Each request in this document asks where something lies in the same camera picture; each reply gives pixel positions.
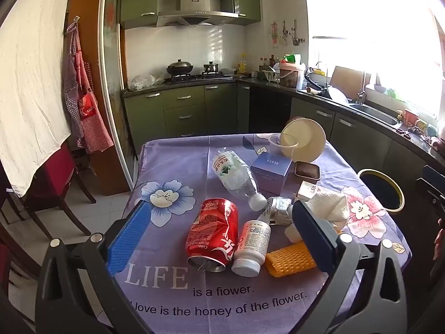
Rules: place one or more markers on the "clear plastic water bottle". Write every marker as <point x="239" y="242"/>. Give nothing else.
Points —
<point x="233" y="175"/>

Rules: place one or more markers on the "yellow oil bottle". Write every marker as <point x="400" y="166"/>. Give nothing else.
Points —
<point x="242" y="64"/>

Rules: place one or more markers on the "clear plastic cup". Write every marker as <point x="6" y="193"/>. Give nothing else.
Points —
<point x="274" y="144"/>

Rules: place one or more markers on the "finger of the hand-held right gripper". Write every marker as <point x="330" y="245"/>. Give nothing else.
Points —
<point x="434" y="174"/>
<point x="431" y="195"/>

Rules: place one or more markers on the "glass sliding door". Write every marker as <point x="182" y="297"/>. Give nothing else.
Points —
<point x="114" y="76"/>

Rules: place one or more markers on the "red wooden chair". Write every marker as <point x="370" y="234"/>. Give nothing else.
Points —
<point x="59" y="174"/>

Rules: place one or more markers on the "white plate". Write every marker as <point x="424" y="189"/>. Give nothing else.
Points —
<point x="339" y="95"/>

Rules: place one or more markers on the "white hanging cloth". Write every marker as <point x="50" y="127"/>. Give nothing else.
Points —
<point x="31" y="76"/>

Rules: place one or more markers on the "small brown container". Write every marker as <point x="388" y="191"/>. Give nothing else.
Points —
<point x="307" y="170"/>

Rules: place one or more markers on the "black wok with lid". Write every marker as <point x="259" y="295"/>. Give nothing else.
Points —
<point x="179" y="66"/>

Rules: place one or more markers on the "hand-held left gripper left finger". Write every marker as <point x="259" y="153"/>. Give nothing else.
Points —
<point x="128" y="236"/>

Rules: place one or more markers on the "hanging steel spatula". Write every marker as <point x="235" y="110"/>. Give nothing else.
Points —
<point x="295" y="40"/>

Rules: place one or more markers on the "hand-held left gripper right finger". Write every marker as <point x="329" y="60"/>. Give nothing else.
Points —
<point x="313" y="240"/>

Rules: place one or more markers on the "green base cabinets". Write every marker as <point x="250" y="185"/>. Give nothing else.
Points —
<point x="180" y="108"/>

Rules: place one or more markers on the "silver packet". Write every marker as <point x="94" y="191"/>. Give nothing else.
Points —
<point x="278" y="208"/>

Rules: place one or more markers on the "red soda can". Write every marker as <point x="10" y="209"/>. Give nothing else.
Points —
<point x="212" y="233"/>

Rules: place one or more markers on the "white tissue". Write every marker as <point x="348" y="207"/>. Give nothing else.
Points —
<point x="328" y="205"/>

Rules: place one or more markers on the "gas stove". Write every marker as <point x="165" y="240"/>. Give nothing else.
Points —
<point x="198" y="77"/>

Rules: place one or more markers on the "small white carton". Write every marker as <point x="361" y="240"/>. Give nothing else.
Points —
<point x="306" y="189"/>

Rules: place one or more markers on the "purple floral tablecloth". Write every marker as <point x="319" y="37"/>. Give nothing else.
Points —
<point x="180" y="167"/>

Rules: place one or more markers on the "beige paper bowl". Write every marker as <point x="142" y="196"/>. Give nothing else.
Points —
<point x="302" y="141"/>

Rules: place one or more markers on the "white pill bottle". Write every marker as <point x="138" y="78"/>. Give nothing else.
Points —
<point x="252" y="247"/>

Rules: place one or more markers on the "steel range hood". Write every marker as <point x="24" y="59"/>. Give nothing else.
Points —
<point x="194" y="3"/>

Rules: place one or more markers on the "orange foam fruit net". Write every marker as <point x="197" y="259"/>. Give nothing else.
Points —
<point x="288" y="261"/>

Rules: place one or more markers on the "yellow-rimmed trash bin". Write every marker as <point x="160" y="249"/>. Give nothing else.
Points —
<point x="379" y="188"/>

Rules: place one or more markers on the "red checked apron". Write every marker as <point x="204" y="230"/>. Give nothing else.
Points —
<point x="90" y="125"/>

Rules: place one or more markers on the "steel faucet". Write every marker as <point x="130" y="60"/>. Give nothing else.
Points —
<point x="362" y="94"/>

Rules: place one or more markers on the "clear plastic bag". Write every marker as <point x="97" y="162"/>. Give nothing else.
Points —
<point x="142" y="81"/>

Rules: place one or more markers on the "steel sink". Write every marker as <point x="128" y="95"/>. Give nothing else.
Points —
<point x="375" y="113"/>

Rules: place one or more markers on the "steel cooking pot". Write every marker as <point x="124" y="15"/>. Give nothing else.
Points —
<point x="211" y="68"/>

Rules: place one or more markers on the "red white container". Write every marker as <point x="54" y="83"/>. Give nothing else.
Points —
<point x="411" y="116"/>

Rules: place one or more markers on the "wooden cutting board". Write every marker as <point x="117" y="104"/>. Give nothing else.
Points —
<point x="346" y="78"/>

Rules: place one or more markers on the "person's right hand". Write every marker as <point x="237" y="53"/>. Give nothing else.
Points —
<point x="440" y="245"/>

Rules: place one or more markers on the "purple cardboard box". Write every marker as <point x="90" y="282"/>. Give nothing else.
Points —
<point x="269" y="172"/>

